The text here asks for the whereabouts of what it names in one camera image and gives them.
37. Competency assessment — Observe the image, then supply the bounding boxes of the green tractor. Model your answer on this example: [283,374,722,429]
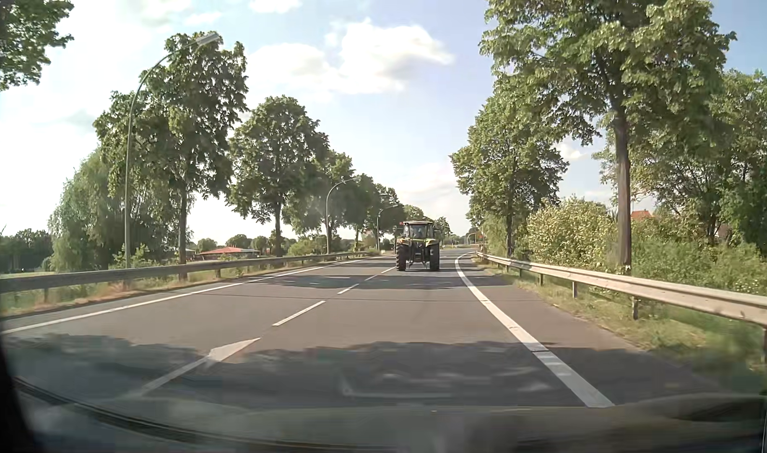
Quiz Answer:
[395,220,441,273]

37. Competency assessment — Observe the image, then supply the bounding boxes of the car's own bonnet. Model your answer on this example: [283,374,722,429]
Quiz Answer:
[15,377,767,453]

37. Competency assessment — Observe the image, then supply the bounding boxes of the grey asphalt road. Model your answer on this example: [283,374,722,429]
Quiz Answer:
[0,248,730,410]

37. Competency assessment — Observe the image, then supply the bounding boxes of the tall curved lamp post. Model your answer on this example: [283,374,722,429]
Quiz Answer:
[123,33,222,270]

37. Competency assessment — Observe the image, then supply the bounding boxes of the row of trees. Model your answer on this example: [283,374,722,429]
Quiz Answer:
[449,0,767,273]
[0,0,453,273]

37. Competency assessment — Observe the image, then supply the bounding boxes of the metal guard rail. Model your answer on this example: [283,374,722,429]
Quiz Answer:
[0,251,374,304]
[476,252,767,364]

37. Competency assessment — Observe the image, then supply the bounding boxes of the light green bushes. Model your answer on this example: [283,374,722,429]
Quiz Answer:
[484,196,767,299]

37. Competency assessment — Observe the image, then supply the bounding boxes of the wood of dark trees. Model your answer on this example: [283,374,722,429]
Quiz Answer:
[0,229,55,275]

